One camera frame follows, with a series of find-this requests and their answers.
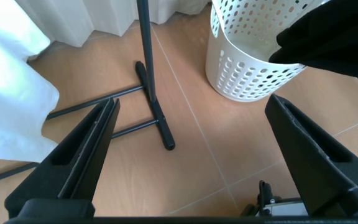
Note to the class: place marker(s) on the black garment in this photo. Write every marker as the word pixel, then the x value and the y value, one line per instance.
pixel 337 40

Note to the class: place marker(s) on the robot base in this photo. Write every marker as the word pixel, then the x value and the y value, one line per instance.
pixel 284 208

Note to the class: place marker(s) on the beige curtain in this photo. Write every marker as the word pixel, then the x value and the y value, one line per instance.
pixel 104 15

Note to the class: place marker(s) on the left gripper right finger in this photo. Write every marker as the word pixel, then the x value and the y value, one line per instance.
pixel 322 174

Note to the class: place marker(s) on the black clothes rack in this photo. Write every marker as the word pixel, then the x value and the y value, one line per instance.
pixel 148 46

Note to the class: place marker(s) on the white laundry basket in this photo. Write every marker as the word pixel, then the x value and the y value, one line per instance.
pixel 238 77

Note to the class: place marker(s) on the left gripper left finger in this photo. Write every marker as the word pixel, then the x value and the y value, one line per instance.
pixel 73 174

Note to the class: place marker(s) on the white printed t-shirt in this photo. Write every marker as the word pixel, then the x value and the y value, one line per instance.
pixel 8 109

